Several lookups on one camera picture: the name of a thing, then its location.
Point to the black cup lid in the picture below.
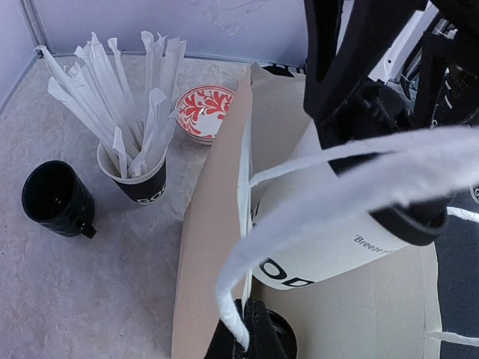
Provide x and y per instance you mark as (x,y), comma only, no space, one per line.
(285,334)
(386,230)

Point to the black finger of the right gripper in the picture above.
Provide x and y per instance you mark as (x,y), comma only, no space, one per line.
(337,66)

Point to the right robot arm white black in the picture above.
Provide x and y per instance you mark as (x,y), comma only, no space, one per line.
(438,52)

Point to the black cup holding straws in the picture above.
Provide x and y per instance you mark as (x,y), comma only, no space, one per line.
(143,190)

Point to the right aluminium corner post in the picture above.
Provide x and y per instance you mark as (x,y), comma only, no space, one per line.
(34,24)

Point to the stack of black cup sleeves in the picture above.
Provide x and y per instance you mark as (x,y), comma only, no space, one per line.
(54,197)

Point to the red white patterned bowl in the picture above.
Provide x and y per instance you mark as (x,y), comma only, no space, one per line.
(201,110)

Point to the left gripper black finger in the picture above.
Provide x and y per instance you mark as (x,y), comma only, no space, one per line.
(264,342)

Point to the brown paper bag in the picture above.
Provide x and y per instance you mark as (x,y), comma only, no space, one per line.
(417,302)

